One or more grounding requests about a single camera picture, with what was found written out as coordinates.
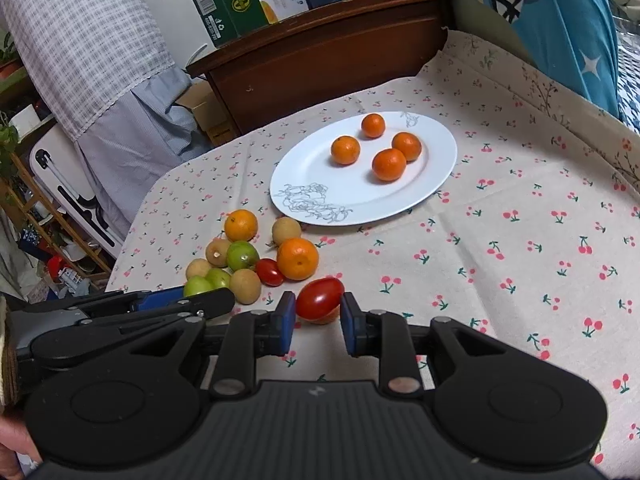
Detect blue star blanket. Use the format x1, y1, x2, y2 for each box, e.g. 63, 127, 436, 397
476, 0, 620, 117

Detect small red cherry tomato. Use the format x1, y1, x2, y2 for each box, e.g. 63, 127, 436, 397
254, 258, 284, 287

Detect white oval plate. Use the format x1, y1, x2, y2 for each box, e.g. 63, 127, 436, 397
270, 110, 458, 226

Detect large red cherry tomato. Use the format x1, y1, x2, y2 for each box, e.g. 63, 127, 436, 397
295, 278, 345, 324

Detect checkered grey fabric cover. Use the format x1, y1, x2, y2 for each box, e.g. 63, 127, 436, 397
1, 0, 210, 235

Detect person's left hand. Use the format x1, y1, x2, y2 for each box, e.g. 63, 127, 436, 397
0, 415, 41, 480

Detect brown cardboard box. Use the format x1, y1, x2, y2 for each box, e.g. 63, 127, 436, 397
176, 80, 236, 146

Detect white folding table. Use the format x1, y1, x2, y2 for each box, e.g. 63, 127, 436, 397
29, 124, 124, 258

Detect green jujube fruit small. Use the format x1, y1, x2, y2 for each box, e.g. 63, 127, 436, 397
205, 268, 231, 289

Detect mandarin on plate right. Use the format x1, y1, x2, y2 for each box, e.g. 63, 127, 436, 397
392, 132, 422, 162

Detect mandarin on plate far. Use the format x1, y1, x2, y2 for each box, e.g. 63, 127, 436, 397
361, 113, 386, 139

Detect mandarin on plate left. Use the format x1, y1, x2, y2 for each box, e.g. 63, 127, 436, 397
331, 136, 360, 166

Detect green jujube fruit low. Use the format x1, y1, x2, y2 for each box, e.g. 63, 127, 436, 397
183, 275, 214, 297

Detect large orange mandarin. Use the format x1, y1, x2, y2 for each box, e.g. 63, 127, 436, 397
277, 237, 319, 281

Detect mandarin on plate front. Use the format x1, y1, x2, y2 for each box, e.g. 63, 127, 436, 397
371, 148, 407, 182

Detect wooden shelf rack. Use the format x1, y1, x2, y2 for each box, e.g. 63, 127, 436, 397
1, 152, 113, 288

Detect dark wooden headboard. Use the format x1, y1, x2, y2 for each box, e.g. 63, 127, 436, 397
186, 0, 454, 134

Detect mandarin on plate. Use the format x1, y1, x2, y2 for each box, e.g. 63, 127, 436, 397
392, 132, 422, 162
361, 113, 386, 139
371, 148, 407, 182
331, 136, 360, 166

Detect brown longan fruit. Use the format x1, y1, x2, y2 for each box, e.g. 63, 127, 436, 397
205, 238, 231, 269
229, 269, 262, 306
186, 258, 213, 280
271, 217, 302, 246

